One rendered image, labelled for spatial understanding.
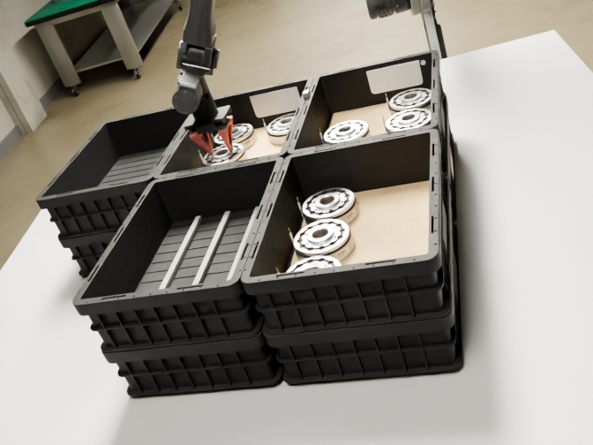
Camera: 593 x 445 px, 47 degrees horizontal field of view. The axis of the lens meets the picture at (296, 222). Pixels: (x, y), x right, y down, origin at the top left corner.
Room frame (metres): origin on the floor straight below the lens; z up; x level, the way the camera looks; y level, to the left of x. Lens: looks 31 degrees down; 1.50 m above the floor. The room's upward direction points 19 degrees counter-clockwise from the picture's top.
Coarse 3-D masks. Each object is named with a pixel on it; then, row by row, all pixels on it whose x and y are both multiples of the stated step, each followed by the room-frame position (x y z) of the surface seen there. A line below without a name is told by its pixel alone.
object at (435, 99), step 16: (368, 64) 1.55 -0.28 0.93; (384, 64) 1.53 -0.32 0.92; (432, 64) 1.42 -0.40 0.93; (432, 80) 1.34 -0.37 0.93; (432, 96) 1.26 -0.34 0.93; (304, 112) 1.41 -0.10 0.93; (432, 112) 1.19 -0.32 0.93; (416, 128) 1.15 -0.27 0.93; (432, 128) 1.13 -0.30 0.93; (336, 144) 1.20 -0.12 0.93
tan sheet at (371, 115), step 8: (384, 104) 1.53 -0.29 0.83; (344, 112) 1.56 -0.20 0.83; (352, 112) 1.55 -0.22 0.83; (360, 112) 1.53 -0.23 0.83; (368, 112) 1.52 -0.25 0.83; (376, 112) 1.50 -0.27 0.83; (384, 112) 1.49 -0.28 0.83; (336, 120) 1.54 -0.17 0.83; (344, 120) 1.52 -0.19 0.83; (360, 120) 1.49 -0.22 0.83; (368, 120) 1.47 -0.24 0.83; (376, 120) 1.46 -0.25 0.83; (376, 128) 1.42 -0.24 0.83; (384, 128) 1.41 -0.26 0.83
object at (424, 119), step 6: (396, 114) 1.39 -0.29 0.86; (402, 114) 1.38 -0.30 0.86; (420, 114) 1.35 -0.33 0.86; (426, 114) 1.34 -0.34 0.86; (390, 120) 1.37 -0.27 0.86; (396, 120) 1.36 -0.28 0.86; (420, 120) 1.32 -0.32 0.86; (426, 120) 1.31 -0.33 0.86; (390, 126) 1.34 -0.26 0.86; (396, 126) 1.33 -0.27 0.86; (402, 126) 1.32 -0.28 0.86; (408, 126) 1.31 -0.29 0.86; (414, 126) 1.30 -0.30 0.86
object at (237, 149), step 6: (234, 144) 1.53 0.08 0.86; (216, 150) 1.54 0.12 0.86; (234, 150) 1.49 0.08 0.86; (240, 150) 1.48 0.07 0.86; (204, 156) 1.52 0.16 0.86; (210, 156) 1.51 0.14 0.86; (228, 156) 1.47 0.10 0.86; (234, 156) 1.46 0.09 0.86; (204, 162) 1.48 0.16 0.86; (210, 162) 1.48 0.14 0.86; (216, 162) 1.47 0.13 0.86; (222, 162) 1.45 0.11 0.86
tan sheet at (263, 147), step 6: (258, 132) 1.62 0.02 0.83; (264, 132) 1.61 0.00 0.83; (258, 138) 1.59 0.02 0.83; (264, 138) 1.58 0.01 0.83; (258, 144) 1.56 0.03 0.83; (264, 144) 1.54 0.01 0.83; (270, 144) 1.53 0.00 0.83; (246, 150) 1.54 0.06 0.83; (252, 150) 1.53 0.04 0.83; (258, 150) 1.52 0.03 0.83; (264, 150) 1.51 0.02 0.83; (270, 150) 1.50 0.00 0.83; (276, 150) 1.49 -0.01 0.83; (252, 156) 1.50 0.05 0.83; (258, 156) 1.49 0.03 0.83
